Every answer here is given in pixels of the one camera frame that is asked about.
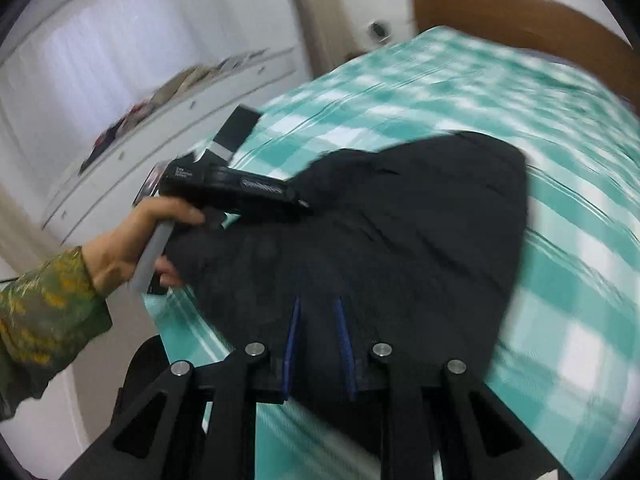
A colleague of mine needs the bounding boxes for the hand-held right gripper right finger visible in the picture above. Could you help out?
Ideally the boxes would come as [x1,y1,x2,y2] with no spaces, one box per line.
[332,296,573,480]

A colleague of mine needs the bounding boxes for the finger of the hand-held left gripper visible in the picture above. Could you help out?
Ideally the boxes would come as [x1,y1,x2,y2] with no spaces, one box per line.
[279,184,316,217]

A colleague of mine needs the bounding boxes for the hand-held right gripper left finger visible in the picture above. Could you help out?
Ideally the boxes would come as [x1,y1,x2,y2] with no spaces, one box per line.
[60,296,303,480]

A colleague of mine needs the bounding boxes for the black puffer jacket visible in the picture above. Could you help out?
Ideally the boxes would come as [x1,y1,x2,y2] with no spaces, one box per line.
[165,130,531,461]

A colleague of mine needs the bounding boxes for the person's left hand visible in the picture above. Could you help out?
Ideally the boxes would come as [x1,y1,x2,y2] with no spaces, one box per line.
[82,197,206,296]

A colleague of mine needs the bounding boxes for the white low drawer cabinet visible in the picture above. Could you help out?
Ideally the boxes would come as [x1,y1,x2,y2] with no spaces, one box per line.
[0,47,311,246]

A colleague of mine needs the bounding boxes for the white sheer curtain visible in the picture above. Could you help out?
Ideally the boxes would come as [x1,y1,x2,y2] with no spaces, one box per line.
[15,0,296,126]

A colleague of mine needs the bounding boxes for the small round grey device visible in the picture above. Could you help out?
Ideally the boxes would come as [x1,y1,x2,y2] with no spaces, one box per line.
[367,19,393,43]

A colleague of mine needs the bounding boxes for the beige curtain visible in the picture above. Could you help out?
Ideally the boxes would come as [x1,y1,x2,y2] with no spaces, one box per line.
[282,0,361,81]

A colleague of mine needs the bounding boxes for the green checkered bed sheet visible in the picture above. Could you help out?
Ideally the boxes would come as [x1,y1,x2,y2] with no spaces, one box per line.
[142,25,640,480]

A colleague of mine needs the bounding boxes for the wooden headboard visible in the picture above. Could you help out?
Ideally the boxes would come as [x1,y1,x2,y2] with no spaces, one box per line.
[411,0,640,111]

